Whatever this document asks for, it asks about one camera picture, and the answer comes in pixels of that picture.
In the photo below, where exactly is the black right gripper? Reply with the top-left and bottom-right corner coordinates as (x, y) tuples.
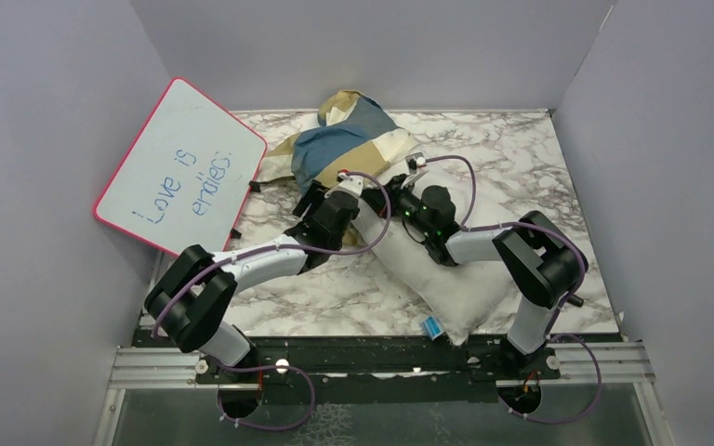
(362, 173), (434, 238)

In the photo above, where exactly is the blue beige checked pillowcase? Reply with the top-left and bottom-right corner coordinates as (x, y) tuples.
(257, 89), (423, 247)

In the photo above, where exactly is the white pillow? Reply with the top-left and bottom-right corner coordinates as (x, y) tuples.
(352, 160), (520, 345)

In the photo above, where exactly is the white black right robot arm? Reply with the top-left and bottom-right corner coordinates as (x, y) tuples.
(362, 174), (588, 378)

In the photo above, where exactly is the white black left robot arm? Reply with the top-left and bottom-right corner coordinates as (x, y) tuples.
(144, 176), (364, 382)

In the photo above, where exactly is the blue white pillow tag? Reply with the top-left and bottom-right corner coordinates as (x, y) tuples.
(421, 316), (444, 340)

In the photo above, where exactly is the pink framed whiteboard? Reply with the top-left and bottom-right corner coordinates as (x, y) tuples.
(93, 78), (268, 255)

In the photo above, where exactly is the black yellow marker pen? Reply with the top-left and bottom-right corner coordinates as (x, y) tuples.
(567, 295), (585, 308)

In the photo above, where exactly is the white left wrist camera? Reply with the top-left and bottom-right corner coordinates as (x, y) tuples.
(324, 171), (366, 199)

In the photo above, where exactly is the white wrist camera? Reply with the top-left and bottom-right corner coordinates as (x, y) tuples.
(402, 152), (428, 189)
(324, 171), (366, 199)

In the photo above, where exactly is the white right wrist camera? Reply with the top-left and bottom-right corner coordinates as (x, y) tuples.
(402, 152), (428, 189)

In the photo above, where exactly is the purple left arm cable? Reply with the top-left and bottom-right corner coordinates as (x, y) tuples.
(150, 170), (392, 431)

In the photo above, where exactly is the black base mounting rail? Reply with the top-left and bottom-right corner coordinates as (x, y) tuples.
(132, 329), (562, 406)

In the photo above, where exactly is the aluminium frame rail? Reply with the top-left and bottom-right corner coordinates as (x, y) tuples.
(95, 255), (674, 445)

